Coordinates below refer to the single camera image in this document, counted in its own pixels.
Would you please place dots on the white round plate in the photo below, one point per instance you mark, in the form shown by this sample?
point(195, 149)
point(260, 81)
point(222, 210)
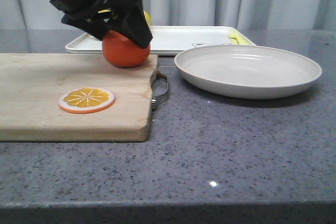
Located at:
point(247, 72)

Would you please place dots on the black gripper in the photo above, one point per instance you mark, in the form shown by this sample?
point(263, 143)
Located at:
point(129, 19)

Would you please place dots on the wooden cutting board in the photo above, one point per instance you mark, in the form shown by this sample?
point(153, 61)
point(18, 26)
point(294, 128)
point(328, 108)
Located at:
point(31, 85)

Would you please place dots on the yellow lemon left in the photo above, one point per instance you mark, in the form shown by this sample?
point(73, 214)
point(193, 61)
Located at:
point(104, 11)

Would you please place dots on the orange fruit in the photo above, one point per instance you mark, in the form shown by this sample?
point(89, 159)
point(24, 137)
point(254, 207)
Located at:
point(120, 51)

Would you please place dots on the grey curtain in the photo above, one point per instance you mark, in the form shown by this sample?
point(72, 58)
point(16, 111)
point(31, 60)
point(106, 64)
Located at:
point(241, 14)

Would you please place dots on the orange slice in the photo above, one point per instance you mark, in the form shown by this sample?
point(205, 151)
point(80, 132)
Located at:
point(86, 100)

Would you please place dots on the white rectangular tray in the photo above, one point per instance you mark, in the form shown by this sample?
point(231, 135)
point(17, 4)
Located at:
point(167, 40)

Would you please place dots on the yellow lemon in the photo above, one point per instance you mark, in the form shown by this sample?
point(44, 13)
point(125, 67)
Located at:
point(104, 11)
point(147, 18)

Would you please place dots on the yellow lemon right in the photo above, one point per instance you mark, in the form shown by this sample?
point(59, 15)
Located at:
point(147, 18)

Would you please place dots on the metal cutting board handle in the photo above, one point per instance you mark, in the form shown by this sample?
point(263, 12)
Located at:
point(160, 88)

